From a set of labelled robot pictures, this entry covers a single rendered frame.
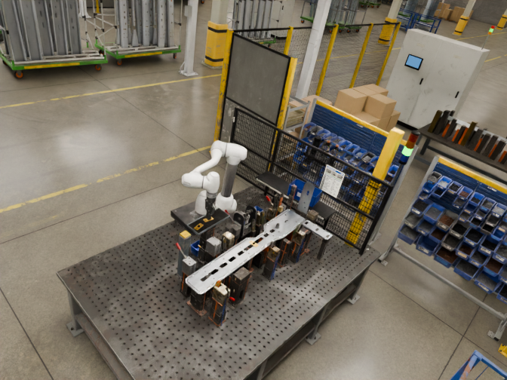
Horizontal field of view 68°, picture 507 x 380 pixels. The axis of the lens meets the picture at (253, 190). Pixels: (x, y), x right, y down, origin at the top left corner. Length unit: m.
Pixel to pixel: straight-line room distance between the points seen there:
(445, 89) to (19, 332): 8.42
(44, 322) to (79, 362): 0.55
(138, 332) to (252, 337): 0.83
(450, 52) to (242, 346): 7.56
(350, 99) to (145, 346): 5.58
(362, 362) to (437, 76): 6.66
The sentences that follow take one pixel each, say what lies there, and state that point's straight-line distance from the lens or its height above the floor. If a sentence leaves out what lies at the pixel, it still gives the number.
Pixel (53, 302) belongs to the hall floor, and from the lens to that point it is 4.17.
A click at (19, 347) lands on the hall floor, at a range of 3.95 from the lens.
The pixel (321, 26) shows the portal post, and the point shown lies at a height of 2.04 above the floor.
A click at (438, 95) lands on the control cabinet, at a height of 0.95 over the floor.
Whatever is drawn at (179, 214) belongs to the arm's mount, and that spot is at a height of 0.77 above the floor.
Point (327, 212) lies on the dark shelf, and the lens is 3.79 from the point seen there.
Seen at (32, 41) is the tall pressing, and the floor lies 0.66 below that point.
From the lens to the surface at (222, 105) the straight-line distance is 6.01.
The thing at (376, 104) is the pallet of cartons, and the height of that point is 0.97.
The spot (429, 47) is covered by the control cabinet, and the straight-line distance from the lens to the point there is 9.26.
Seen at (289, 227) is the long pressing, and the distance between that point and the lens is 3.51.
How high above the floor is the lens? 3.18
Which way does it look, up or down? 34 degrees down
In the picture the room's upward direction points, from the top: 12 degrees clockwise
